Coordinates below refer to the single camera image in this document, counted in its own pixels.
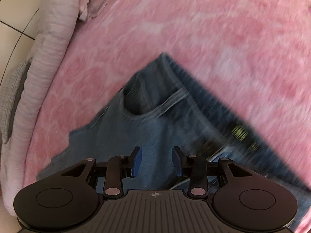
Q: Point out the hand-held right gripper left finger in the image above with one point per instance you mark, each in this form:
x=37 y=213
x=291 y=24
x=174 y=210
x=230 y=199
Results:
x=137 y=162

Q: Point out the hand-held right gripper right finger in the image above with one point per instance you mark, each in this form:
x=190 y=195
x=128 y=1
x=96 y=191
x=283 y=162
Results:
x=176 y=163

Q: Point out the blue denim jeans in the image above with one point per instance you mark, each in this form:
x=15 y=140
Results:
x=150 y=126

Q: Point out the pink rose-patterned blanket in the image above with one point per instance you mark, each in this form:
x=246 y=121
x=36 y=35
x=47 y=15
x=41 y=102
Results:
x=218 y=41

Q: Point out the grey pillow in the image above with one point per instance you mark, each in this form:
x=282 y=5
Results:
x=9 y=89

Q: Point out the pale pink striped quilt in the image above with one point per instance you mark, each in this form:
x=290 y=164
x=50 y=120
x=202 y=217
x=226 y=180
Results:
x=48 y=41

